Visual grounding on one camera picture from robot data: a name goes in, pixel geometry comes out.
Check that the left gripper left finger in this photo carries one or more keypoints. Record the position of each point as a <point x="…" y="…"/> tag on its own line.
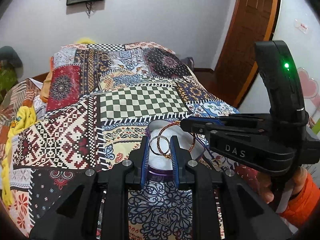
<point x="96" y="195"/>

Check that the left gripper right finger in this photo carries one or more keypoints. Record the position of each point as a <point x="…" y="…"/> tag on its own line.
<point x="244" y="214"/>

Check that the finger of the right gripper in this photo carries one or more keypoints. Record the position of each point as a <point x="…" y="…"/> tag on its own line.
<point x="204" y="120"/>
<point x="187" y="126"/>

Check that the purple heart-shaped jewelry box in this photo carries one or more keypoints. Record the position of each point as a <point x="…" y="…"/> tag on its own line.
<point x="160" y="132"/>

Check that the right hand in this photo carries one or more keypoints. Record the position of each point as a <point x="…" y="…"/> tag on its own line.
<point x="299" y="179"/>

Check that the grey backpack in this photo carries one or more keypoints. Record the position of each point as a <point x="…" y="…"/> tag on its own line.
<point x="189" y="61"/>

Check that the colourful patchwork bedspread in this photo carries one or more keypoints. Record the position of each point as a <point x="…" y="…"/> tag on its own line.
<point x="93" y="111"/>

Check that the yellow garment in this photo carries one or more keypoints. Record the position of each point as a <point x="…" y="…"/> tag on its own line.
<point x="25" y="117"/>

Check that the brown wooden door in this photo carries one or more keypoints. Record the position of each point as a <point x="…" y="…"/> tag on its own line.
<point x="236" y="69"/>

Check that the white sliding wardrobe door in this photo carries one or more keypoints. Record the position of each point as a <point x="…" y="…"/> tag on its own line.
<point x="298" y="27"/>

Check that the yellow round object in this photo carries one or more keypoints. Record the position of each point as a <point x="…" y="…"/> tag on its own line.
<point x="85" y="40"/>

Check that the striped patterned blanket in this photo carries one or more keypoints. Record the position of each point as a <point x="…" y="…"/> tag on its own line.
<point x="22" y="94"/>

